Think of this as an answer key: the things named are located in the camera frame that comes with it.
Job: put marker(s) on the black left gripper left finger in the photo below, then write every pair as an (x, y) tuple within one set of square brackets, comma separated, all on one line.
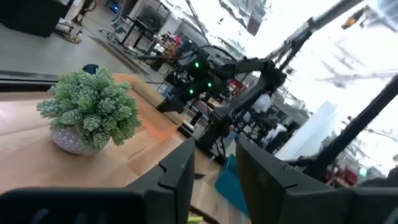
[(174, 186)]

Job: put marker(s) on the green artificial plant in pot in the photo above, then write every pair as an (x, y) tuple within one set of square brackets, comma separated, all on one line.
[(93, 105)]

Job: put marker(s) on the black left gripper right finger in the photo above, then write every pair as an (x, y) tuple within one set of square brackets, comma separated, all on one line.
[(273, 193)]

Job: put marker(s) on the black aluminium table frame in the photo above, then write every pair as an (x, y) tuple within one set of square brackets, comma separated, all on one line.
[(357, 124)]

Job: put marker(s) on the blue plastic bin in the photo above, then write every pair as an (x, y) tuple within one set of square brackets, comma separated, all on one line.
[(230, 186)]

